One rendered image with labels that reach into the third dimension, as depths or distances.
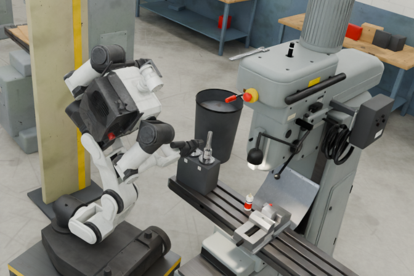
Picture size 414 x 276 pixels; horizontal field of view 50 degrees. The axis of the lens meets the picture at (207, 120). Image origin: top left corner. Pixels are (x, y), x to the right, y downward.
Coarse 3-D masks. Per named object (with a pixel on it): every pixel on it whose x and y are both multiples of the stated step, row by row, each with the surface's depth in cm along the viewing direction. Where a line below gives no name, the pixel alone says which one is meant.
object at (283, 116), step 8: (312, 96) 202; (320, 96) 207; (248, 104) 203; (256, 104) 200; (296, 104) 193; (304, 104) 199; (264, 112) 198; (272, 112) 195; (280, 112) 191; (288, 112) 191; (296, 112) 196; (304, 112) 202; (280, 120) 193; (288, 120) 194
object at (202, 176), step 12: (192, 156) 254; (180, 168) 260; (192, 168) 254; (204, 168) 248; (216, 168) 254; (180, 180) 264; (192, 180) 257; (204, 180) 251; (216, 180) 260; (204, 192) 255
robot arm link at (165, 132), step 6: (156, 126) 192; (162, 126) 196; (168, 126) 200; (162, 132) 194; (168, 132) 198; (162, 138) 194; (168, 138) 198; (156, 144) 197; (162, 144) 200; (144, 150) 198; (150, 150) 199
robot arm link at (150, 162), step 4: (152, 156) 219; (148, 160) 218; (152, 160) 219; (144, 164) 216; (148, 164) 218; (152, 164) 219; (116, 168) 210; (140, 168) 215; (144, 168) 217; (120, 172) 209; (140, 172) 218; (120, 176) 210
